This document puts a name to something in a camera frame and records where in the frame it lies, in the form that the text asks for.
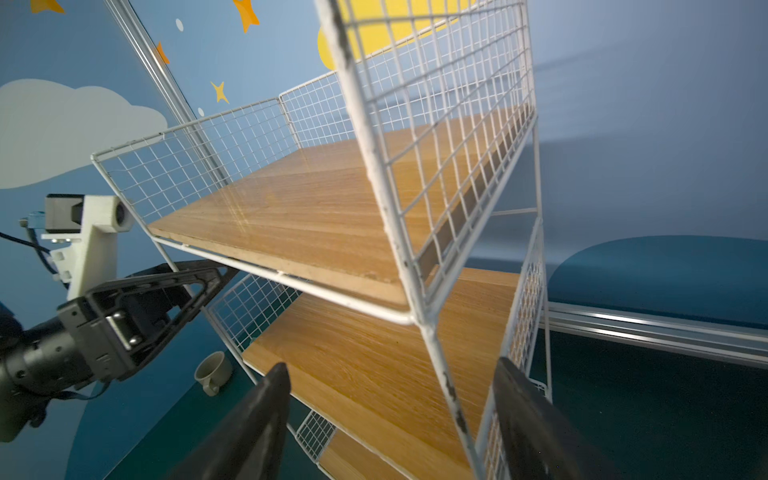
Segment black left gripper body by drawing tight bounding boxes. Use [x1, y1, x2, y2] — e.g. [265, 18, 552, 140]
[57, 266, 198, 382]

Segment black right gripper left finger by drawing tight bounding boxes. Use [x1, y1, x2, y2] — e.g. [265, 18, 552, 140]
[167, 362, 291, 479]

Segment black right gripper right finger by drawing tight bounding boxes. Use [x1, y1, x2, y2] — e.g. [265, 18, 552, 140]
[493, 357, 621, 479]

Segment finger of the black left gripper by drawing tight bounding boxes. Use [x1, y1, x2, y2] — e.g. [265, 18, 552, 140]
[86, 260, 237, 372]

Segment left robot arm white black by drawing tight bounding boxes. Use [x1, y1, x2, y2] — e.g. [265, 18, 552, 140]
[1, 260, 238, 443]

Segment beige ceramic mug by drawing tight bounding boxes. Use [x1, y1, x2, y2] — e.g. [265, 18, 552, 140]
[194, 351, 233, 397]

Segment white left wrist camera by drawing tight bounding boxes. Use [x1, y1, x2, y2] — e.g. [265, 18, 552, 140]
[20, 194, 134, 300]

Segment white wire three-tier shelf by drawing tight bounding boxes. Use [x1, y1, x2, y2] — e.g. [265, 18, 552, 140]
[92, 1, 549, 479]

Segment aluminium frame post left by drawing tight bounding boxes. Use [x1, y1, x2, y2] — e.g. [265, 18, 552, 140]
[104, 0, 229, 188]

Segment aluminium frame rail back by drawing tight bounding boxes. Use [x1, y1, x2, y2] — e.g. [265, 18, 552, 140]
[548, 302, 767, 369]

